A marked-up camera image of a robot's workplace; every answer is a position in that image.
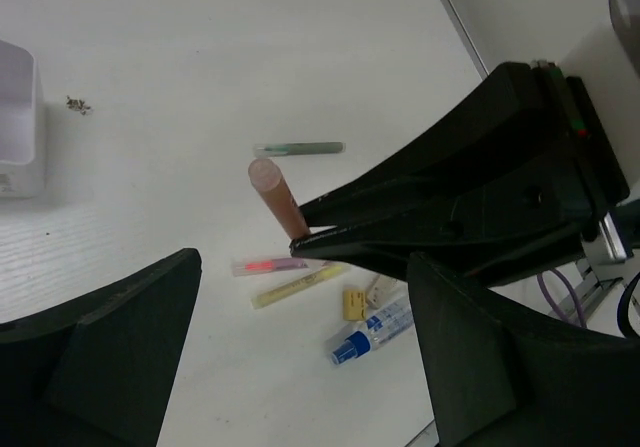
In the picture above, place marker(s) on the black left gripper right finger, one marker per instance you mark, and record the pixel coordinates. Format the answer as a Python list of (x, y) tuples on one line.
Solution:
[(502, 374)]

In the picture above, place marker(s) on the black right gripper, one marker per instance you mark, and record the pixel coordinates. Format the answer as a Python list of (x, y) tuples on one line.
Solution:
[(505, 122)]

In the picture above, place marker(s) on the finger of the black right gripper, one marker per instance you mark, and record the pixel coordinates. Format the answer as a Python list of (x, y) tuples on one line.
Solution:
[(495, 237)]

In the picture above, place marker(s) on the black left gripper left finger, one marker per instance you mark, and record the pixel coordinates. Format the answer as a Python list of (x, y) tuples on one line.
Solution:
[(98, 370)]

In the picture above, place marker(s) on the pink purple highlighter pen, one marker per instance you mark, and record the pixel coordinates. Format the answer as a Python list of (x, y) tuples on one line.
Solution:
[(267, 265)]

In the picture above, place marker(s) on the green marker pen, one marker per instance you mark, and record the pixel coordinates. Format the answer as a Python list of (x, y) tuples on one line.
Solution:
[(297, 149)]

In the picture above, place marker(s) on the orange marker pen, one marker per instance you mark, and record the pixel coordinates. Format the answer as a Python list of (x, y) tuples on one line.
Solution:
[(268, 181)]

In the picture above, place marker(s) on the blue white correction pen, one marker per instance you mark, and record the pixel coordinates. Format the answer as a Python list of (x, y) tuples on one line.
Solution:
[(374, 332)]

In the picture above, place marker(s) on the yellow eraser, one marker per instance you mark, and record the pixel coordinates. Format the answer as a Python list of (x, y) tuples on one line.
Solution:
[(354, 305)]

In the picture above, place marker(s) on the yellow highlighter pen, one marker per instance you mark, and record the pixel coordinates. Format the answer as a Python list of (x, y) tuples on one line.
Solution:
[(300, 284)]

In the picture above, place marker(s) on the white divided organizer box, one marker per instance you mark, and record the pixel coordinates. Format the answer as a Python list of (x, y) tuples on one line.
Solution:
[(23, 124)]

